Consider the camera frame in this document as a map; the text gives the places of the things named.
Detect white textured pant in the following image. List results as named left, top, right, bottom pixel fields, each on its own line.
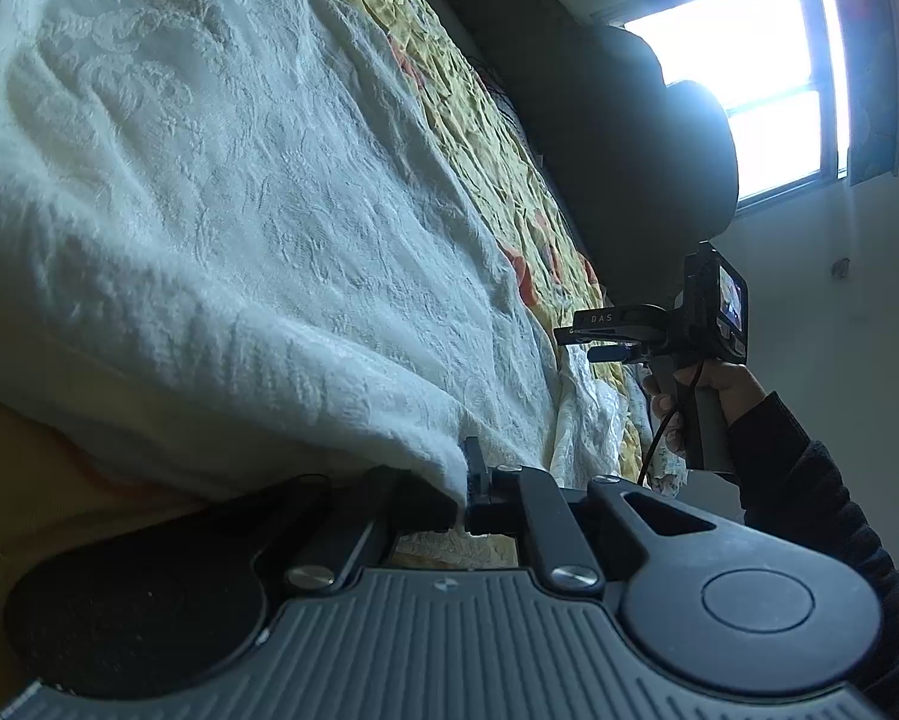
left=0, top=0, right=632, bottom=509

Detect dark sleeved right forearm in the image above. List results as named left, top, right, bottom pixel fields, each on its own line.
left=728, top=394, right=899, bottom=718

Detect right hand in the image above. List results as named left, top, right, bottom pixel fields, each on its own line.
left=642, top=361, right=767, bottom=455

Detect dark scalloped headboard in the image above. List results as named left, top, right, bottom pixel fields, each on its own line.
left=446, top=0, right=739, bottom=305

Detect bright window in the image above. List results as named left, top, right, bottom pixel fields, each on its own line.
left=591, top=0, right=850, bottom=211

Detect yellow patterned bedsheet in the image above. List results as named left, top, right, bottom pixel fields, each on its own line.
left=0, top=0, right=684, bottom=571

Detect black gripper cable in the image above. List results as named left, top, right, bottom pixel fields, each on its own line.
left=638, top=358, right=709, bottom=493

